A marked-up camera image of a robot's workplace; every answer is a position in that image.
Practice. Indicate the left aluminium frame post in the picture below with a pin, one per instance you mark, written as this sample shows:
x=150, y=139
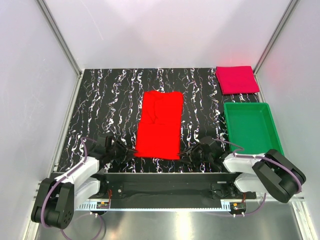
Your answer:
x=58, y=35

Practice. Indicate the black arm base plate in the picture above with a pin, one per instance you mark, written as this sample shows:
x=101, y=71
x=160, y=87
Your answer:
x=155, y=187

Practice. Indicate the green plastic tray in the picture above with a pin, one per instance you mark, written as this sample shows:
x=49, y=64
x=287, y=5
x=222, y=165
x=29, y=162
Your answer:
x=251, y=126

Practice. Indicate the aluminium frame post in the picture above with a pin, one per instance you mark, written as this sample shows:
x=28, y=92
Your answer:
x=292, y=5
x=58, y=35

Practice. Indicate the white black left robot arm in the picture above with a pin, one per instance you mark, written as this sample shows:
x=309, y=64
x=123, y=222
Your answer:
x=58, y=198

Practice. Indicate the white slotted cable duct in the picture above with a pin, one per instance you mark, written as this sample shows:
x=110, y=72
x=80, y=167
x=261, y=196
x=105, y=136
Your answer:
x=157, y=206

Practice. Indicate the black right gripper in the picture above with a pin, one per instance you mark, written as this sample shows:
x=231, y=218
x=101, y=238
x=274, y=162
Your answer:
x=192, y=151

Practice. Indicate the right aluminium frame post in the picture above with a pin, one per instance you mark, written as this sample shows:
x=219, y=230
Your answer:
x=292, y=5

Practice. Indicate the folded magenta t shirt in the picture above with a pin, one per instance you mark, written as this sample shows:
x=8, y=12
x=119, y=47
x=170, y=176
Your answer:
x=236, y=80

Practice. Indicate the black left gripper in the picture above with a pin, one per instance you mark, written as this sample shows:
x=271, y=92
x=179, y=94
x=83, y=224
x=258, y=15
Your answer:
x=125, y=151

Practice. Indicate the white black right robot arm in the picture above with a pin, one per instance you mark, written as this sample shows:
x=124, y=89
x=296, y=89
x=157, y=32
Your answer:
x=270, y=173

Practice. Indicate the red t shirt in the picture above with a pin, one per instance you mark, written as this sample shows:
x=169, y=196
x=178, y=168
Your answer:
x=159, y=129

